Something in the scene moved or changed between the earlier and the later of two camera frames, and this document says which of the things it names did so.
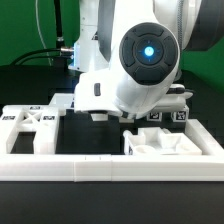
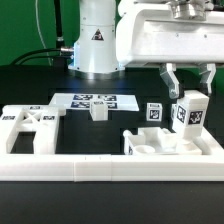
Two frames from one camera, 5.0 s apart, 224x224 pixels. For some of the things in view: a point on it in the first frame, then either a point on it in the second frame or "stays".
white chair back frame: x=43 y=119 stays
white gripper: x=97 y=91 -> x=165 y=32
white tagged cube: x=180 y=116 -> x=174 y=110
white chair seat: x=156 y=141 stays
